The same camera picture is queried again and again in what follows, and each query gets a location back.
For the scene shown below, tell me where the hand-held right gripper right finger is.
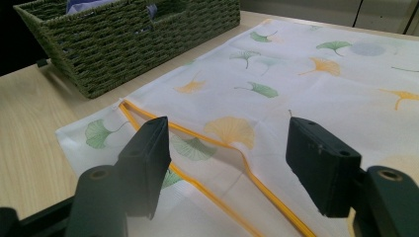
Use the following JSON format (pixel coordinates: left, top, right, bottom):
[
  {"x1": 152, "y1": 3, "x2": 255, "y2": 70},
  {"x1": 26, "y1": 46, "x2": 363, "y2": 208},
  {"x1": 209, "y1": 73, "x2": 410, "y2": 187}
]
[{"x1": 285, "y1": 116, "x2": 363, "y2": 219}]

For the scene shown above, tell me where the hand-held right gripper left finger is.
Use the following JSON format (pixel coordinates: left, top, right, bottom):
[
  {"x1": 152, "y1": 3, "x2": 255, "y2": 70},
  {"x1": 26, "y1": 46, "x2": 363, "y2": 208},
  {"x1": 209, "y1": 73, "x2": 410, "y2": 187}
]
[{"x1": 114, "y1": 116, "x2": 173, "y2": 221}]

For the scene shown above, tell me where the green woven basket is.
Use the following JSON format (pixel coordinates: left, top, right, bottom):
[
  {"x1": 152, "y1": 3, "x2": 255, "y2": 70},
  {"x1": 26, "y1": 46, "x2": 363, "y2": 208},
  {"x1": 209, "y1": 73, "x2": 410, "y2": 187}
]
[{"x1": 13, "y1": 0, "x2": 242, "y2": 100}]

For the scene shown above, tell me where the lavender cloth garment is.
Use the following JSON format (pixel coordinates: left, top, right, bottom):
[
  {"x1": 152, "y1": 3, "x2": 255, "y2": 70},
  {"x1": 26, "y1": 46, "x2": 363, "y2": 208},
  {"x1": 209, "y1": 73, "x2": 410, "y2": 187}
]
[{"x1": 65, "y1": 0, "x2": 160, "y2": 20}]

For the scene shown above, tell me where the black cable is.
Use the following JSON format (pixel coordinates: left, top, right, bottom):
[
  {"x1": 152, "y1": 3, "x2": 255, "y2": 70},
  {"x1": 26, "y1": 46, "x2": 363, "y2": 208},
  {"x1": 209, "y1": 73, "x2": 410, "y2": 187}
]
[
  {"x1": 351, "y1": 0, "x2": 365, "y2": 29},
  {"x1": 402, "y1": 0, "x2": 419, "y2": 35}
]

